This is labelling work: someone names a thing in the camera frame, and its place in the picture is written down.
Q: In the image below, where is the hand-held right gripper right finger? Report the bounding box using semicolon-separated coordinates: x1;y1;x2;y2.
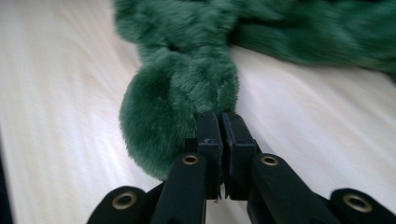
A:
221;112;340;224

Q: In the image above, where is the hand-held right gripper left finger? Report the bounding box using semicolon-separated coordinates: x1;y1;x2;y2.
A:
150;111;224;224

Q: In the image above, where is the green furry scarf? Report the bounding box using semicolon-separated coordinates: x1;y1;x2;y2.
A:
111;0;396;182

